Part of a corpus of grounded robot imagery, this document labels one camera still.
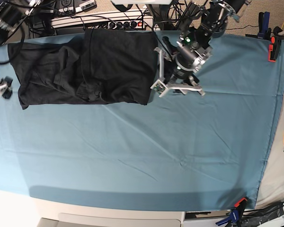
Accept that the teal table cloth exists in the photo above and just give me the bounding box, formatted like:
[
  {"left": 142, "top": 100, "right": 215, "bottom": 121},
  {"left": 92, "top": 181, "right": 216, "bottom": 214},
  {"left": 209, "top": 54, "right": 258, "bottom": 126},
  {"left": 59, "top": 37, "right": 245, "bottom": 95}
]
[{"left": 0, "top": 35, "right": 284, "bottom": 211}]

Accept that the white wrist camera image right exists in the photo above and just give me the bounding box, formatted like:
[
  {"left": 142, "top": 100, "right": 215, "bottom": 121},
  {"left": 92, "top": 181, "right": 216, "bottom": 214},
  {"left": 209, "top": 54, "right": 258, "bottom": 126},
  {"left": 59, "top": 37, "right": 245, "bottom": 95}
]
[{"left": 151, "top": 79, "right": 168, "bottom": 97}]

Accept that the orange black clamp top right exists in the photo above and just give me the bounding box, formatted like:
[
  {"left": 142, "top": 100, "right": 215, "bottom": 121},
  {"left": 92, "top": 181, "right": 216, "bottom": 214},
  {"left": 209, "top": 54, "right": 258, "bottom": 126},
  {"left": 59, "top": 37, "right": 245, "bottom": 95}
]
[{"left": 268, "top": 26, "right": 282, "bottom": 62}]

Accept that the blue black clamp top right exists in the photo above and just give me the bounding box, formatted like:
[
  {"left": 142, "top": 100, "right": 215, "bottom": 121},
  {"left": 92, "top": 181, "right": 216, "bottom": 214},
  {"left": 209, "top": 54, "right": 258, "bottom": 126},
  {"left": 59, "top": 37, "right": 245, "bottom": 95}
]
[{"left": 245, "top": 11, "right": 272, "bottom": 40}]

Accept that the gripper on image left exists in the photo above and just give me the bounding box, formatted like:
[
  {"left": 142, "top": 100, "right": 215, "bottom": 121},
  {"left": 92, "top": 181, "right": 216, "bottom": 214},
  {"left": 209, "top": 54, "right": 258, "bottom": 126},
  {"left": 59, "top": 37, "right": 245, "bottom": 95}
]
[{"left": 0, "top": 77, "right": 13, "bottom": 99}]

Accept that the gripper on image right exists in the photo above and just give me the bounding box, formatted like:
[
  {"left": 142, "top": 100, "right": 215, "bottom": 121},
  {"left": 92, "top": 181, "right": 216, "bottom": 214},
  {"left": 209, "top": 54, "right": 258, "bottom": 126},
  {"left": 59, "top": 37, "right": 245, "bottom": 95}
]
[{"left": 154, "top": 47, "right": 205, "bottom": 96}]

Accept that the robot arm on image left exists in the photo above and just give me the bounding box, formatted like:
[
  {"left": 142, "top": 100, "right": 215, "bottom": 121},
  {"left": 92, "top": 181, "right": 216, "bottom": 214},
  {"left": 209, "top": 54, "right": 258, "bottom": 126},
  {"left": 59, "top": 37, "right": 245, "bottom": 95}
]
[{"left": 0, "top": 0, "right": 43, "bottom": 99}]

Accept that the black plastic bag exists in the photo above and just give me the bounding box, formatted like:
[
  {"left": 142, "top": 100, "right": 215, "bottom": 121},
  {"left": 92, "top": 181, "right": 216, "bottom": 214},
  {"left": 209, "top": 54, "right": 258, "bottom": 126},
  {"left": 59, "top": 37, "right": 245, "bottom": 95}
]
[{"left": 236, "top": 201, "right": 284, "bottom": 227}]

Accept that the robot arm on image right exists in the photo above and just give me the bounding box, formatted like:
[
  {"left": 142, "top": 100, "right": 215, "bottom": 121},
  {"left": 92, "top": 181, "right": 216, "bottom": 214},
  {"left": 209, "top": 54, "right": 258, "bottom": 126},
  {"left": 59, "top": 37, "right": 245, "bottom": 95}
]
[{"left": 151, "top": 0, "right": 250, "bottom": 97}]

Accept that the blue orange clamp bottom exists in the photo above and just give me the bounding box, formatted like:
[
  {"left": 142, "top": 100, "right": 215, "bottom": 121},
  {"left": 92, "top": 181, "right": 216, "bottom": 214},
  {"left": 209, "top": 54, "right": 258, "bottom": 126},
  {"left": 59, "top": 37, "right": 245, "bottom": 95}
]
[{"left": 215, "top": 197, "right": 248, "bottom": 227}]

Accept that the white power strip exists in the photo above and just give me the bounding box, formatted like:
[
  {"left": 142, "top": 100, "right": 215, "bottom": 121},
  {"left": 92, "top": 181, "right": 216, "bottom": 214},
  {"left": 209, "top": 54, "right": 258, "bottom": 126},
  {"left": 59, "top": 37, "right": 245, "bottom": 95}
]
[{"left": 51, "top": 14, "right": 153, "bottom": 30}]

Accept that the dark grey T-shirt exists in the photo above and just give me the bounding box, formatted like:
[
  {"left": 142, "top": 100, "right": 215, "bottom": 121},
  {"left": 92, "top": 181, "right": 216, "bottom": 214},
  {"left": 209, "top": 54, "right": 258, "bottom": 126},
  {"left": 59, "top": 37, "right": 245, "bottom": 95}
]
[{"left": 8, "top": 29, "right": 158, "bottom": 109}]

